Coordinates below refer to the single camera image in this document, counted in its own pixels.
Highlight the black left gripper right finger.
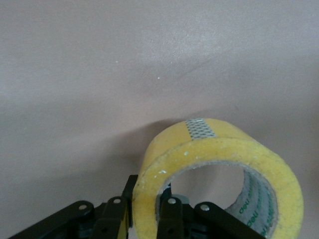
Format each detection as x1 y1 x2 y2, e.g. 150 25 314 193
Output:
156 183 265 239

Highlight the yellow tape roll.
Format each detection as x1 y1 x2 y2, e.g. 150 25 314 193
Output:
133 116 304 239

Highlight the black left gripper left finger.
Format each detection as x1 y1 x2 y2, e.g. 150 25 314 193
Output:
7 174 139 239

